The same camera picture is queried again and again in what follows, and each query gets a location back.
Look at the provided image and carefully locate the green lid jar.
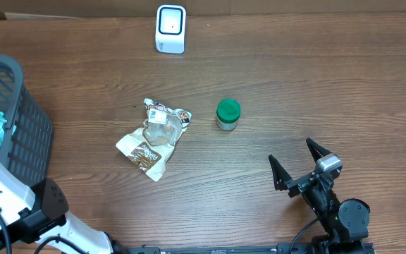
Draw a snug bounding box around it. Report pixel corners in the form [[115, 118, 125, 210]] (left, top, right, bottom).
[[216, 99, 241, 131]]

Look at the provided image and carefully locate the brown white snack pouch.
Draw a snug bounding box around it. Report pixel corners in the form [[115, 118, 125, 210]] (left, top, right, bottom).
[[116, 98, 192, 182]]

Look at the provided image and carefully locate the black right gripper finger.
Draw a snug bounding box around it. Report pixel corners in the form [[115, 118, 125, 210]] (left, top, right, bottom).
[[269, 155, 293, 191], [306, 138, 331, 162]]

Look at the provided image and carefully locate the grey plastic shopping basket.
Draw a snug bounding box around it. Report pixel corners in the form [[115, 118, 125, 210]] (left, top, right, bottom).
[[0, 54, 54, 186]]

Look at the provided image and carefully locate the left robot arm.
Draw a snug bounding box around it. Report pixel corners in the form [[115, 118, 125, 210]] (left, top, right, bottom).
[[0, 162, 128, 254]]

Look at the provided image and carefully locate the white barcode scanner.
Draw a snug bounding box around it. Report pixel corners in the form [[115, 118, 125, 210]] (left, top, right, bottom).
[[155, 4, 187, 54]]

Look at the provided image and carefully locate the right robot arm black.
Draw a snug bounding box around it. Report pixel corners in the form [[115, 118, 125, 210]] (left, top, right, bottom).
[[269, 138, 375, 254]]

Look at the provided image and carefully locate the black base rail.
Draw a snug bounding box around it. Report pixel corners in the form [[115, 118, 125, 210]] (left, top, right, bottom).
[[125, 241, 375, 254]]

